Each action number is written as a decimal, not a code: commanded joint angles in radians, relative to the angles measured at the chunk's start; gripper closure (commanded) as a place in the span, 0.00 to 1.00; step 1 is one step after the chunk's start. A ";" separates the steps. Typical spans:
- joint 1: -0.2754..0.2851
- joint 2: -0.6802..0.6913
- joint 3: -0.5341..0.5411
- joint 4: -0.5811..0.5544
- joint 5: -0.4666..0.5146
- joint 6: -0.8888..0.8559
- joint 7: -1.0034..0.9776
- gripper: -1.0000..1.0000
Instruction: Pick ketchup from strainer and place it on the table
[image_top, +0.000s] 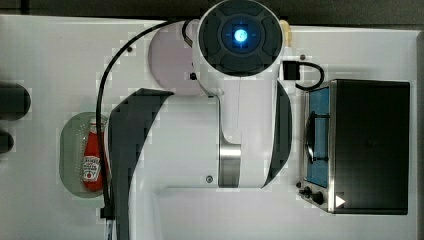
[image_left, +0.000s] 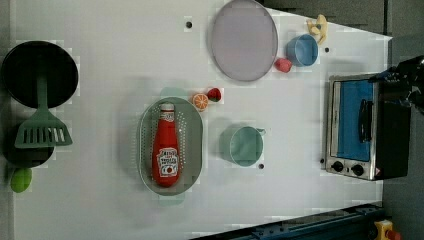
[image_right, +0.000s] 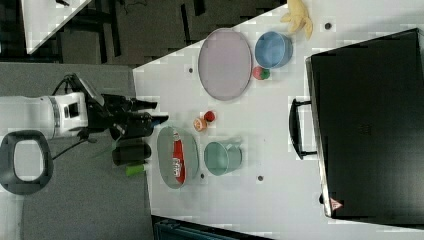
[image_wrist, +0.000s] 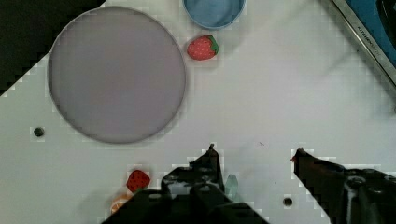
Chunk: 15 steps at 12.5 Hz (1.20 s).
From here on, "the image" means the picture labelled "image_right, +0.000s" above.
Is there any blue crate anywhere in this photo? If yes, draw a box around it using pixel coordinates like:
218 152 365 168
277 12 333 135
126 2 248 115
154 219 270 240

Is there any yellow banana bunch toy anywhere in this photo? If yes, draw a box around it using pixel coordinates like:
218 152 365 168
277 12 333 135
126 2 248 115
280 0 313 40

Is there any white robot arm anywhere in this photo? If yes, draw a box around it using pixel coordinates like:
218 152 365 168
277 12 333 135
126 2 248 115
1 92 168 195

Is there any red strawberry toy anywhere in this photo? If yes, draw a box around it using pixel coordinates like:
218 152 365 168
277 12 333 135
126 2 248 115
204 111 216 122

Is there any orange slice toy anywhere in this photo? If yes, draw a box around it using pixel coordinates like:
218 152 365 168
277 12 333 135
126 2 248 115
193 118 207 132

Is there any green oval strainer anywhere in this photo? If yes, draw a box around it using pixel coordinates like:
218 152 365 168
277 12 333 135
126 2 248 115
157 126 199 189

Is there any black cylinder cup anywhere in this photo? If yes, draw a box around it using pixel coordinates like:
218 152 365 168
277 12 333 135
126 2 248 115
112 142 152 166

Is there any green marker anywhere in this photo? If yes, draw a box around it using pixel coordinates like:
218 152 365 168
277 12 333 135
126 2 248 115
125 164 146 176

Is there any pink strawberry toy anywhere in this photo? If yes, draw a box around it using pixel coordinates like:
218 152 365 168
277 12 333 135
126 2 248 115
252 66 270 80

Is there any white background table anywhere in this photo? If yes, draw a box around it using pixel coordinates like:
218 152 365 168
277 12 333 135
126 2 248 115
20 0 93 55

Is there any grey round plate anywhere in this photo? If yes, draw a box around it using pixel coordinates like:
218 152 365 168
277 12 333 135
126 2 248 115
198 28 252 101

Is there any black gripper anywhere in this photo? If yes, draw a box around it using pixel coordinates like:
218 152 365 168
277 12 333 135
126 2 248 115
87 94 169 140

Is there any green mug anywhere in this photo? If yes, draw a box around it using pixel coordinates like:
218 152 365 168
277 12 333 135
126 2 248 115
204 138 242 176

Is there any red ketchup bottle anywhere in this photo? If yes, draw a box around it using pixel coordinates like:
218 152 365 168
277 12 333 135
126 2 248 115
172 132 186 184

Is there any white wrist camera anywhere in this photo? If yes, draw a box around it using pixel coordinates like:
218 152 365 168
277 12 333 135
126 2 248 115
69 74 105 106

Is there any blue bowl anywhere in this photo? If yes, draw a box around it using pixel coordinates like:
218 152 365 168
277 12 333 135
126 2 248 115
254 31 293 69

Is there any black toaster oven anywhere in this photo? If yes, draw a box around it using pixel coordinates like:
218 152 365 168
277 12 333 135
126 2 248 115
305 28 424 229

